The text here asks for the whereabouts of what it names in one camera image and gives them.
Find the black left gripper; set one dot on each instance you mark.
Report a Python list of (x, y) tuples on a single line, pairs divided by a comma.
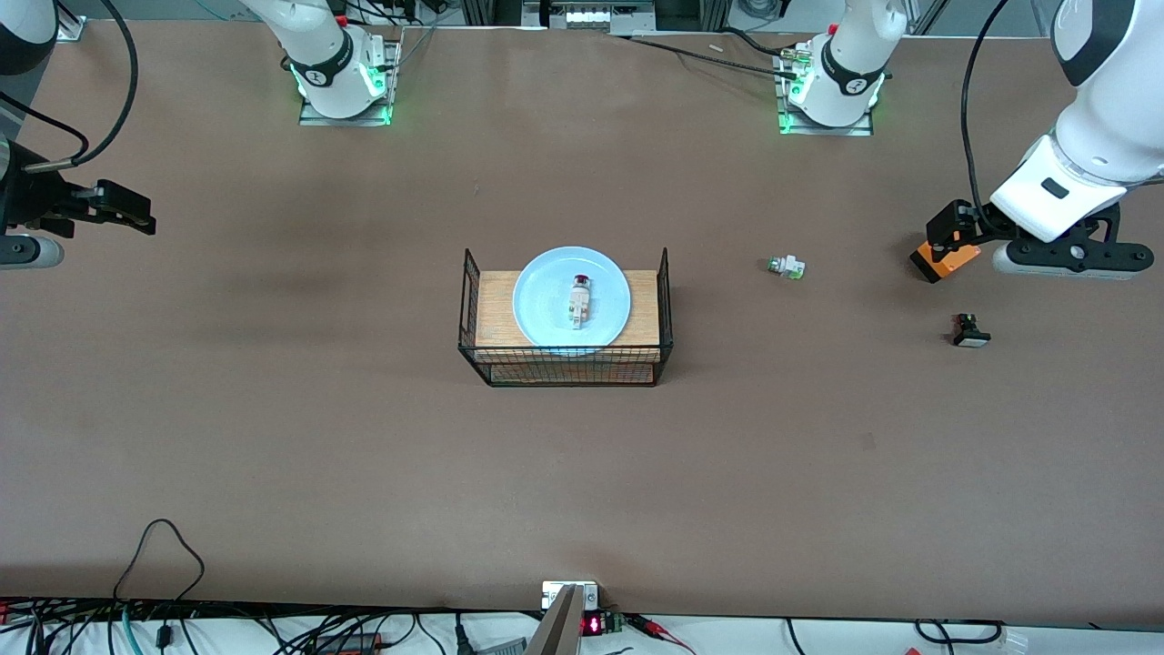
[(980, 221)]

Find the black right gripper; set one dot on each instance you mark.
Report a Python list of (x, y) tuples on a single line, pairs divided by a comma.
[(35, 198)]

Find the red push button switch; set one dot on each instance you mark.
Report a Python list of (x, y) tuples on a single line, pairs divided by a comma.
[(579, 303)]

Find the light blue round plate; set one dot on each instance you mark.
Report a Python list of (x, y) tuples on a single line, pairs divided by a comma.
[(546, 309)]

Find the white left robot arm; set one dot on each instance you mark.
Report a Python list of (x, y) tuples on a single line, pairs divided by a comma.
[(1105, 136)]

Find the black square white-face button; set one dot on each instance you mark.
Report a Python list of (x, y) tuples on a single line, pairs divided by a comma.
[(970, 333)]

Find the white light strip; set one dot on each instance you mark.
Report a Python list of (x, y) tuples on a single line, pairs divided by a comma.
[(600, 15)]

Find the black power adapter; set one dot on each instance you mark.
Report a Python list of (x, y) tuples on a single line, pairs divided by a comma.
[(350, 641)]

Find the red test clip lead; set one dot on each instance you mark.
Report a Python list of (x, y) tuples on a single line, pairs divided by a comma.
[(659, 630)]

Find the red LED display board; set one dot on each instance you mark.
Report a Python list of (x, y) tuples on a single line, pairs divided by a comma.
[(596, 624)]

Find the grey metal beam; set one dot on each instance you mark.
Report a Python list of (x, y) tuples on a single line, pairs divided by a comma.
[(556, 628)]

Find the orange button enclosure box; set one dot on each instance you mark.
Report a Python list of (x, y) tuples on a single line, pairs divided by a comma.
[(932, 264)]

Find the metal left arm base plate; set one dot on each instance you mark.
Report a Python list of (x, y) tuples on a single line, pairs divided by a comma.
[(859, 129)]

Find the green push button switch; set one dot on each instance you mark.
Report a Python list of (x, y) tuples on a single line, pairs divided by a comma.
[(787, 267)]

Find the aluminium corner bracket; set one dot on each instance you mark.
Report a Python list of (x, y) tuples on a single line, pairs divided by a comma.
[(73, 29)]

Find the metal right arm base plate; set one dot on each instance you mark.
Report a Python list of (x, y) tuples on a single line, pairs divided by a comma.
[(382, 100)]

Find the aluminium frame structure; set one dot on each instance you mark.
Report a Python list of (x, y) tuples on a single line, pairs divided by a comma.
[(491, 11)]

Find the silver camera mount plate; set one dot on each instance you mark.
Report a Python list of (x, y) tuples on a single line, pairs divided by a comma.
[(555, 594)]

